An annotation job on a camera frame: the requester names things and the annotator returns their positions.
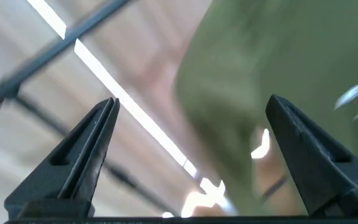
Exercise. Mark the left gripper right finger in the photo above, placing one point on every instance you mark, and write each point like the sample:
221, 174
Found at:
322, 168

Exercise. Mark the black clothes rack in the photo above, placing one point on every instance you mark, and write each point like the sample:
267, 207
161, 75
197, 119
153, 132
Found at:
51, 51

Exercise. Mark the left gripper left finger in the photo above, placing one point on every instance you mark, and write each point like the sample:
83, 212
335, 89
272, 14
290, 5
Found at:
64, 174

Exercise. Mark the green sleeveless top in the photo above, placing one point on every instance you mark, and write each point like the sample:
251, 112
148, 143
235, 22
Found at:
291, 46

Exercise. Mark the beige curtain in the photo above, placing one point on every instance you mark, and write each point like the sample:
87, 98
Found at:
17, 37

